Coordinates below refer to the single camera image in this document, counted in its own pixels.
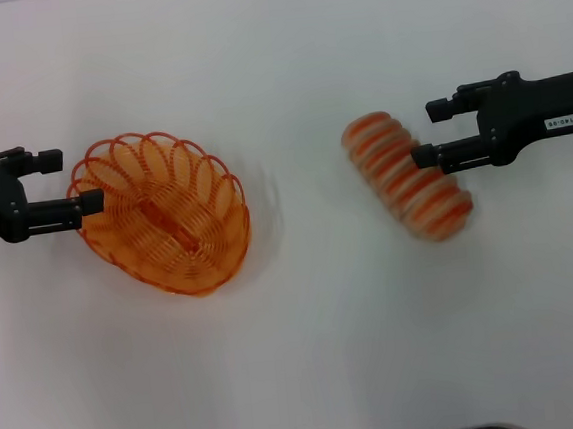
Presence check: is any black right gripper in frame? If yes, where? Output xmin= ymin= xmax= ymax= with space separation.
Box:
xmin=403 ymin=66 xmax=573 ymax=178

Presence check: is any orange cream striped bread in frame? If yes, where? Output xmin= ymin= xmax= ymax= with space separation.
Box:
xmin=338 ymin=103 xmax=477 ymax=252

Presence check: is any orange wire basket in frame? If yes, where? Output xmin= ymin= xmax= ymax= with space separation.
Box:
xmin=61 ymin=123 xmax=258 ymax=308

